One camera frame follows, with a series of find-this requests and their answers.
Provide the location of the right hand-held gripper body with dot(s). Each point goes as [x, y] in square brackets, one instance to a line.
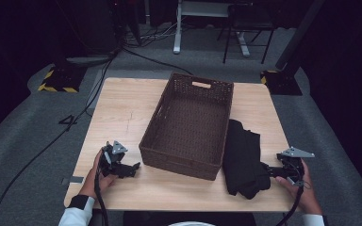
[290, 166]

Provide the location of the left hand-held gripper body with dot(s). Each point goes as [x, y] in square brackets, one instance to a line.
[109, 160]

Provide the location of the black cloth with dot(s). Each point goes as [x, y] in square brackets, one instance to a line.
[243, 157]

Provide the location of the brown woven basket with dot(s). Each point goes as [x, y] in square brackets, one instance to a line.
[185, 125]

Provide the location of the person's left hand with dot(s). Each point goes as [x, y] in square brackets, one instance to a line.
[95, 180]

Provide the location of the person's right hand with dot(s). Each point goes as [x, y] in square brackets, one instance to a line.
[306, 196]

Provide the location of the grey tape strip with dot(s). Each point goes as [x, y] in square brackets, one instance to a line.
[74, 180]

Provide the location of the white round object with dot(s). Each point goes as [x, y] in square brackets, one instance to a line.
[191, 223]

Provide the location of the black yellow striped stand base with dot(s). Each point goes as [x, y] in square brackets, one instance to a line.
[61, 80]
[281, 82]

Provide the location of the dark slanted stand pole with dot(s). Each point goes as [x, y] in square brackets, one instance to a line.
[300, 34]

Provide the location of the black metal chair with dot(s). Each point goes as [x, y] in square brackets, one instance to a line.
[248, 22]

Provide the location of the white desk frame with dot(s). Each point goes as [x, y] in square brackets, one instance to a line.
[177, 31]

